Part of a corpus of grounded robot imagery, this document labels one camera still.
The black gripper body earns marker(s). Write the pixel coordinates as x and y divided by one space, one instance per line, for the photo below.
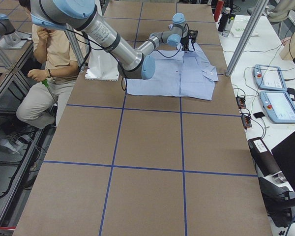
185 41

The blue striped button shirt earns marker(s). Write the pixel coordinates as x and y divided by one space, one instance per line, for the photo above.
185 74

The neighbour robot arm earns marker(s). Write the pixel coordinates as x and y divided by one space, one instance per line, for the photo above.
9 37

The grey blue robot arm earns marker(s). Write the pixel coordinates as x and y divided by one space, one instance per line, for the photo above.
82 15

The black water bottle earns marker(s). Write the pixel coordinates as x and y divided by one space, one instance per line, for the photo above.
224 18

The red bottle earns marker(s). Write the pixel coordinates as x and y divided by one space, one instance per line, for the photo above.
218 9

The upper teach pendant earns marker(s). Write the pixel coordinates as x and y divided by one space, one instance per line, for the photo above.
269 77

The teach pendant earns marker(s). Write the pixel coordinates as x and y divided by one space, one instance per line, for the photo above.
278 106
269 77

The black smartphone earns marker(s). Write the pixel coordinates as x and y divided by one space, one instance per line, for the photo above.
259 115

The lower teach pendant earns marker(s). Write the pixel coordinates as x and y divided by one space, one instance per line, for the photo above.
278 106

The seated person beige shirt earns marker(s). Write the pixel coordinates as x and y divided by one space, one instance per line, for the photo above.
53 49

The black monitor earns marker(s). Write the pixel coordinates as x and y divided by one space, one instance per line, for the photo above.
284 155

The aluminium frame post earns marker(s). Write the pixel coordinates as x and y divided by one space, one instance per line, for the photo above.
254 18

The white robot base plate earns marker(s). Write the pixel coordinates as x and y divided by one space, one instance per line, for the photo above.
102 66

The green handled screwdriver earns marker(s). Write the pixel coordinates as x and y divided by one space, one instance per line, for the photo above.
45 83

